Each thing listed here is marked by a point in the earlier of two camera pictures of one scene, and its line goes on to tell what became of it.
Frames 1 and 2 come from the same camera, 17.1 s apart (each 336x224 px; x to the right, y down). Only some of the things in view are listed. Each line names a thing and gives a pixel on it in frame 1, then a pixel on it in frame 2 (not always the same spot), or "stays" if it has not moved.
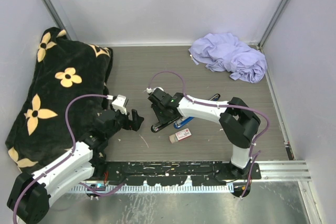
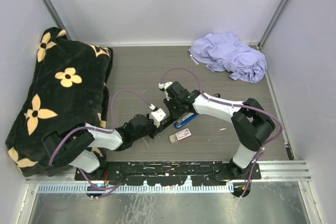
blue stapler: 182,121 stays
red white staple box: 179,136 stays
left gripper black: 129,124 → 151,135
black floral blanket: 64,98 stays
